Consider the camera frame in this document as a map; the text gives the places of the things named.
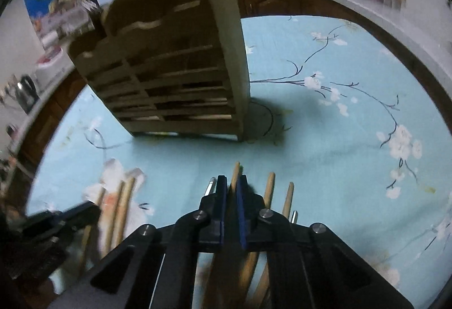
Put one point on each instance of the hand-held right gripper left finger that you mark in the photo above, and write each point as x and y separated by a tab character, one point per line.
221	210

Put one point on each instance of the metal chopstick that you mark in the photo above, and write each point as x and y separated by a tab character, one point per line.
294	216
210	185

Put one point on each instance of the red and white rice cooker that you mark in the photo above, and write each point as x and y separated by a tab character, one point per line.
49	61

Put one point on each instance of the steel electric kettle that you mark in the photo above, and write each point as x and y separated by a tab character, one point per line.
26	93

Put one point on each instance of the grey kitchen countertop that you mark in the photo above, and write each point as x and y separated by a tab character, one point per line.
388	19

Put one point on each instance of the wooden base cabinets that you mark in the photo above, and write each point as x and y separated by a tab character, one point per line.
268	1

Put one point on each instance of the wooden utensil holder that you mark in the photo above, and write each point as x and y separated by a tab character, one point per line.
226	47

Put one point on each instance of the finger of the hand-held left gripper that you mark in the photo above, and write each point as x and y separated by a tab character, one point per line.
84	213

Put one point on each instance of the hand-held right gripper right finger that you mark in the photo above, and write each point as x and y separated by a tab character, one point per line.
242	210

